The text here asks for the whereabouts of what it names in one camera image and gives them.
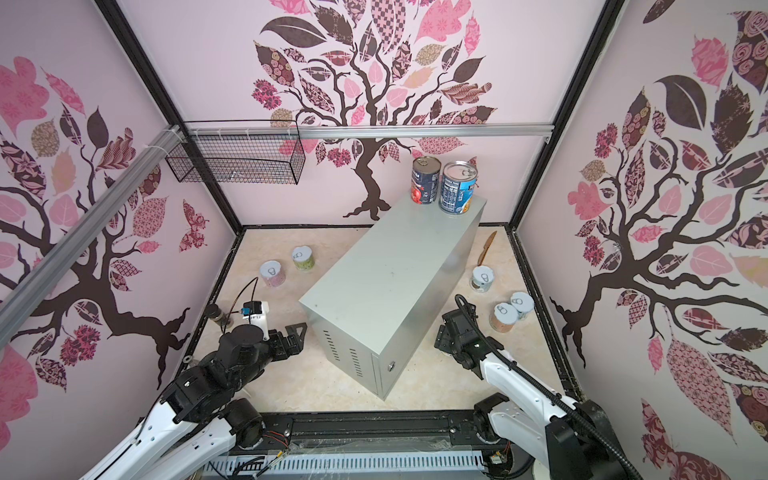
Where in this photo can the large blue labelled can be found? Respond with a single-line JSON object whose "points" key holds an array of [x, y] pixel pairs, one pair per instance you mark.
{"points": [[457, 186]]}

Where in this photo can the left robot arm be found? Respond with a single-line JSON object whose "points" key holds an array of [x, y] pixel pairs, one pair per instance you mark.
{"points": [[197, 416]]}

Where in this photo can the white vented cable duct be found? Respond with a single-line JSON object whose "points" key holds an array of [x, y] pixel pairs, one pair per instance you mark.
{"points": [[336, 465]]}

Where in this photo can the black wire basket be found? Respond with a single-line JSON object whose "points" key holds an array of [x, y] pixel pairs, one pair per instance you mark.
{"points": [[239, 151]]}

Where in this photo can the dark tomato can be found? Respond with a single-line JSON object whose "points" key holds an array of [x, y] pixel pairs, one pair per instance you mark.
{"points": [[425, 179]]}

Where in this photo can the orange labelled can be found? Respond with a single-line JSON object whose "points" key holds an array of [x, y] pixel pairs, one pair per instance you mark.
{"points": [[504, 317]]}

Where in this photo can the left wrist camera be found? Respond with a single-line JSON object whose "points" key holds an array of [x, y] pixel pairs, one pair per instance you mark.
{"points": [[255, 312]]}

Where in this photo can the aluminium rail back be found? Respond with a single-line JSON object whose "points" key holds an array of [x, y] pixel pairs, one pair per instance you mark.
{"points": [[408, 131]]}

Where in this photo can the white can far right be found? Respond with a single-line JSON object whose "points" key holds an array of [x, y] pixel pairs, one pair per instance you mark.
{"points": [[523, 303]]}

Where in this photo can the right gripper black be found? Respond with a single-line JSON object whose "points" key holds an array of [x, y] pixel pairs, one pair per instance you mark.
{"points": [[442, 338]]}

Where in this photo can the wooden handled knife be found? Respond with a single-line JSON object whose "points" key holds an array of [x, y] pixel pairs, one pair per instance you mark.
{"points": [[486, 247]]}

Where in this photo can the pink small can left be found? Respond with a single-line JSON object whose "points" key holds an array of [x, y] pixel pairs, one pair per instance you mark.
{"points": [[272, 273]]}

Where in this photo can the dark spice bottle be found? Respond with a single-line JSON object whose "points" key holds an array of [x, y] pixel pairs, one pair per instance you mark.
{"points": [[214, 313]]}

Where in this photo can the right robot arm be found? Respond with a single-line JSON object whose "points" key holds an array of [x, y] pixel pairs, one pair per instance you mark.
{"points": [[571, 439]]}

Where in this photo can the black base frame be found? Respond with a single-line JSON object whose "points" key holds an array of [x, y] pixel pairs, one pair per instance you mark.
{"points": [[407, 431]]}

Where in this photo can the white small can right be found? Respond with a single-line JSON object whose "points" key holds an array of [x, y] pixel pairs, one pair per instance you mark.
{"points": [[482, 278]]}

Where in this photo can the green labelled small can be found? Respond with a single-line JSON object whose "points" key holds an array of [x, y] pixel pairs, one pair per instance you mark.
{"points": [[303, 258]]}

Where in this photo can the aluminium rail left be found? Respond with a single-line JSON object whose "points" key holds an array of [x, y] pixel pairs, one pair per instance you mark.
{"points": [[23, 299]]}

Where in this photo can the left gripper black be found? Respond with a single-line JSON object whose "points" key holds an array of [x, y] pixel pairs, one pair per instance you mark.
{"points": [[284, 352]]}

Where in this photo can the grey metal cabinet box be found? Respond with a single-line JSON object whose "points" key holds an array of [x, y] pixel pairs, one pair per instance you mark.
{"points": [[374, 306]]}

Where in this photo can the aluminium rail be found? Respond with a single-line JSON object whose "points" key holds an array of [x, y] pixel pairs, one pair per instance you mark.
{"points": [[23, 299], [408, 131]]}

